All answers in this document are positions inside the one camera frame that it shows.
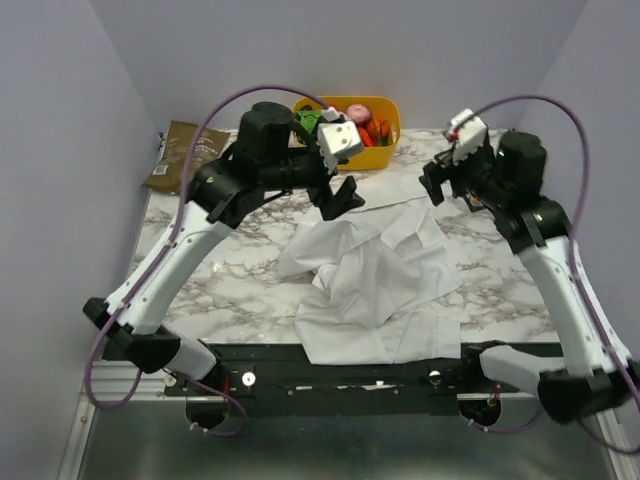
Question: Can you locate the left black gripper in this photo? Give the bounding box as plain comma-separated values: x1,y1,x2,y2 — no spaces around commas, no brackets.
262,138,367,220

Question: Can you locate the white shirt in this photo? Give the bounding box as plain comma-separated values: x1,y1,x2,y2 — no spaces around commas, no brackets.
277,172,461,366

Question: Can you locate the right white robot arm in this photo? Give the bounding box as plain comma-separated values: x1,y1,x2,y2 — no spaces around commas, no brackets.
419,132,639,424

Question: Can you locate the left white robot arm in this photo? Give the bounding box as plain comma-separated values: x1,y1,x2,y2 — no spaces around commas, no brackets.
83,102,364,395

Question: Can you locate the near black folding stand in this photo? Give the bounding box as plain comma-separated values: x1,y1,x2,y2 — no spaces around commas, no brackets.
463,193,489,213

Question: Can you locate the yellow plastic bin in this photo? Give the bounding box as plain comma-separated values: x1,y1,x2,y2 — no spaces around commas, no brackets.
322,96,401,171

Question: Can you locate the red pepper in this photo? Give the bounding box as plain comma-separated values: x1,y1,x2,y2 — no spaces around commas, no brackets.
358,127,377,148

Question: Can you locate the orange carrot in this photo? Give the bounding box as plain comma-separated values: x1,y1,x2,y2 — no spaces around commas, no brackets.
365,115,392,147

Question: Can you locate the green lettuce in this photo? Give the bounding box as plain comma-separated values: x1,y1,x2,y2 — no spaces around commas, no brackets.
293,105,323,145

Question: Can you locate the red onion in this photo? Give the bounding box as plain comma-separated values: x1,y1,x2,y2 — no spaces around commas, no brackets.
345,103,372,125

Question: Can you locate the brown snack bag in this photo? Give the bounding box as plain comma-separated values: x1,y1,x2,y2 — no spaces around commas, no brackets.
143,120,231,195

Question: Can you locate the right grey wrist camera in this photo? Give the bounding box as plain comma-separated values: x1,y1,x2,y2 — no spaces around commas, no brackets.
443,109,488,165

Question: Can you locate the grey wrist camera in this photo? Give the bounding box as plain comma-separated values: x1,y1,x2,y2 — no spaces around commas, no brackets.
316,107,364,174
443,109,488,165

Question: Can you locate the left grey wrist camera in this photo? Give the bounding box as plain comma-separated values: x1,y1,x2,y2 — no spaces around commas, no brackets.
316,107,364,174

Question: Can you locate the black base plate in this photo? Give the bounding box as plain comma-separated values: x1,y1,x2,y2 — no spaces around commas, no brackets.
102,341,561,434

